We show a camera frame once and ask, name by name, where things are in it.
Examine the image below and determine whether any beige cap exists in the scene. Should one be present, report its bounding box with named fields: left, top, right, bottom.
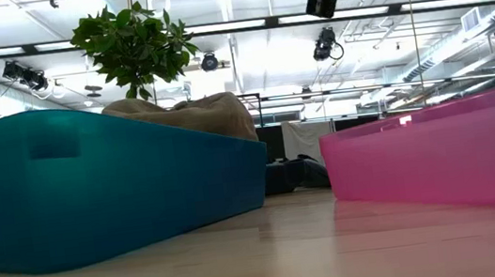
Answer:
left=100, top=83, right=261, bottom=161

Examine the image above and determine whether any black overhead beam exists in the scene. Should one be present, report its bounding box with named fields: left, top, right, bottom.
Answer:
left=0, top=0, right=495, bottom=65

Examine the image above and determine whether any black ceiling spotlight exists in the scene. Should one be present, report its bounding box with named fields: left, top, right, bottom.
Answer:
left=0, top=58, right=27, bottom=84
left=21, top=66, right=52, bottom=95
left=309, top=25, right=346, bottom=64
left=198, top=51, right=220, bottom=73

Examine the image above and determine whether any white hanging cloth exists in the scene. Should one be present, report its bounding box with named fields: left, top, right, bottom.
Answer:
left=281, top=115, right=340, bottom=172

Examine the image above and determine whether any pink plastic bin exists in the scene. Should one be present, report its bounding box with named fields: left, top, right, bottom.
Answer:
left=314, top=83, right=495, bottom=238

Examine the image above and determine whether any green plant in black pot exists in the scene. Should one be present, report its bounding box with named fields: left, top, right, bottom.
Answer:
left=65, top=0, right=206, bottom=111

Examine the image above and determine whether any blue plastic bin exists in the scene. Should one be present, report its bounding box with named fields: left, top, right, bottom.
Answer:
left=0, top=83, right=280, bottom=277

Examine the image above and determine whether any yellow hanging rope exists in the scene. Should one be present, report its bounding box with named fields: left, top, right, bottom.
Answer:
left=407, top=0, right=428, bottom=109

